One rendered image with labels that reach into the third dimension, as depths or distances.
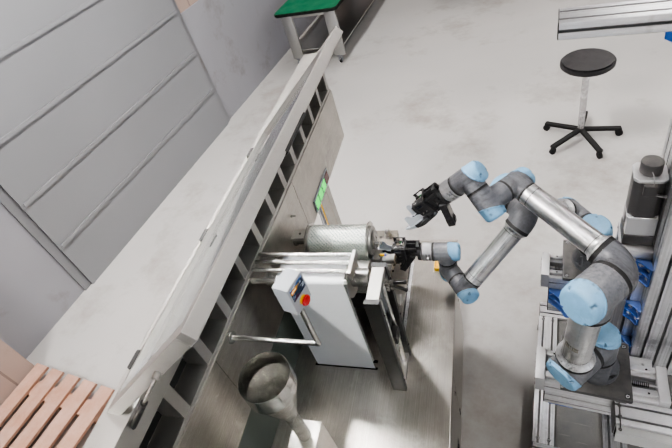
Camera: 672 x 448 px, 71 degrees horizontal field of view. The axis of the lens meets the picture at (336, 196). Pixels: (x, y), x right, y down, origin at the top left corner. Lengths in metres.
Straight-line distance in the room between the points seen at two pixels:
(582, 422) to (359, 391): 1.12
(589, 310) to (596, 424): 1.25
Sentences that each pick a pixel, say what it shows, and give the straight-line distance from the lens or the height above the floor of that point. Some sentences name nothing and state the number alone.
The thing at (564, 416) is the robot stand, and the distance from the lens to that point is 2.60.
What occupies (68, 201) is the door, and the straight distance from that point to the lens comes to 4.33.
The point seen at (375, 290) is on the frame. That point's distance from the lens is 1.45.
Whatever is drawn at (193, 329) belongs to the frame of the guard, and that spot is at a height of 2.02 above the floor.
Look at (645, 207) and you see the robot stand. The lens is 1.69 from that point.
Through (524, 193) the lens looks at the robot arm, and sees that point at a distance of 1.57.
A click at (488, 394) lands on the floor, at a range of 2.85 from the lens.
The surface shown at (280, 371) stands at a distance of 1.38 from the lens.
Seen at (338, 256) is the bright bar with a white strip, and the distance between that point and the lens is 1.56.
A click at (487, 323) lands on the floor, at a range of 3.06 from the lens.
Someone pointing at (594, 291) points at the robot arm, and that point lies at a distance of 1.41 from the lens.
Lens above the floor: 2.57
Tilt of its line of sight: 39 degrees down
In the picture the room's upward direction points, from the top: 19 degrees counter-clockwise
